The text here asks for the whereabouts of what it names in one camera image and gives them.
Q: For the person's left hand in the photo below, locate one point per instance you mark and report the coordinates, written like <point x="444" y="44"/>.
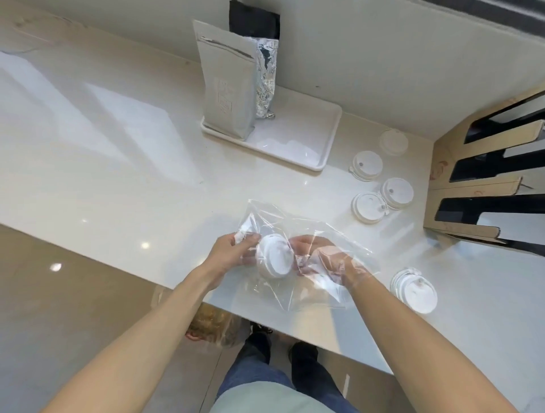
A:
<point x="223" y="257"/>

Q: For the person's right hand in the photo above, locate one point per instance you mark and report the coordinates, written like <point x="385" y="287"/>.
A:
<point x="336" y="266"/>

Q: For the person's left thumb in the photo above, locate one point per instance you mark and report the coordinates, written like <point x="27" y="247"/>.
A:
<point x="245" y="239"/>

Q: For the person's right thumb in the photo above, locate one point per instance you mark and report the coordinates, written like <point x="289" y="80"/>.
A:
<point x="304" y="243"/>

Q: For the clear plastic bag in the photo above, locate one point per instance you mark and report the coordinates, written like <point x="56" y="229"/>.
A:
<point x="293" y="225"/>

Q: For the white cup lid stack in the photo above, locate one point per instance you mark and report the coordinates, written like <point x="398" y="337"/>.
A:
<point x="276" y="255"/>

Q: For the person's left forearm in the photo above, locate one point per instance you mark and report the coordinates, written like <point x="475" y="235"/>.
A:
<point x="127" y="340"/>

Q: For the person's right forearm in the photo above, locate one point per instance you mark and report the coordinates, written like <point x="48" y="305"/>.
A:
<point x="425" y="349"/>

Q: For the person's black shoe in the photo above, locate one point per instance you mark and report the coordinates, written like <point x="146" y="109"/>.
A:
<point x="260" y="328"/>

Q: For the brown bag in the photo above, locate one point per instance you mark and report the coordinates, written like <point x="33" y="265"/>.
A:
<point x="210" y="325"/>

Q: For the white rectangular tray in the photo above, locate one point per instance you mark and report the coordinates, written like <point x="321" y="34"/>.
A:
<point x="289" y="136"/>

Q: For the person's blue jeans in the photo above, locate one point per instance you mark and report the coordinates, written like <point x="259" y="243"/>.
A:
<point x="272" y="370"/>

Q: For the translucent cup lid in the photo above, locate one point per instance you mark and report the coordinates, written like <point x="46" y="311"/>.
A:
<point x="394" y="141"/>

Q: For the cardboard slotted holder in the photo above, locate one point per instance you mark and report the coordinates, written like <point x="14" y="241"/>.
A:
<point x="443" y="183"/>

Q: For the grey coffee pouch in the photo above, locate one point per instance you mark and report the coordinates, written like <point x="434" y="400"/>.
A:
<point x="225" y="85"/>

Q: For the person's grey shirt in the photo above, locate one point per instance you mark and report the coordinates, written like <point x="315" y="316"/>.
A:
<point x="281" y="400"/>

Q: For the silver foil bag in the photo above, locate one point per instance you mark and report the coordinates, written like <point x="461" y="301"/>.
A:
<point x="267" y="76"/>

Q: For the black pouch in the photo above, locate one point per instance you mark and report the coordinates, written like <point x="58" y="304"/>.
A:
<point x="253" y="19"/>

